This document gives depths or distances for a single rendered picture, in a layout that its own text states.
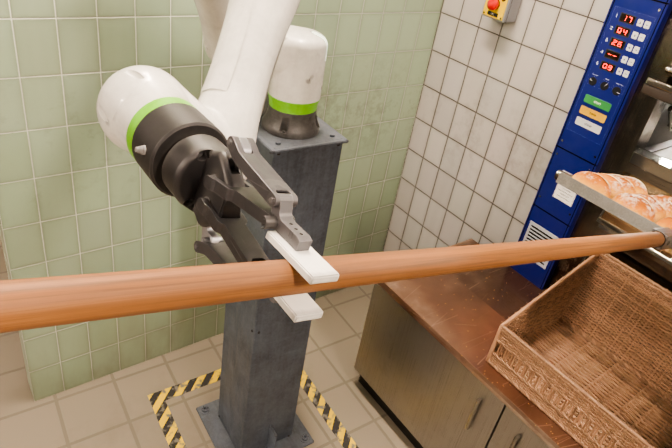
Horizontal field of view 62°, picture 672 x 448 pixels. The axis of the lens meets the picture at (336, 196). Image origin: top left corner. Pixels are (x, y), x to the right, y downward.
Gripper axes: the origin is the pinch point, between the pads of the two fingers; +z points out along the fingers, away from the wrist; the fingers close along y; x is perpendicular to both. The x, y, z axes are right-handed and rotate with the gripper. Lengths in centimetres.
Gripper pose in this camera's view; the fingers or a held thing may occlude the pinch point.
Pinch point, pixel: (294, 274)
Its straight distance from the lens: 48.1
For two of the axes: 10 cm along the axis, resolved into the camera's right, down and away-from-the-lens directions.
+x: -7.3, -0.2, -6.8
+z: 5.9, 5.0, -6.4
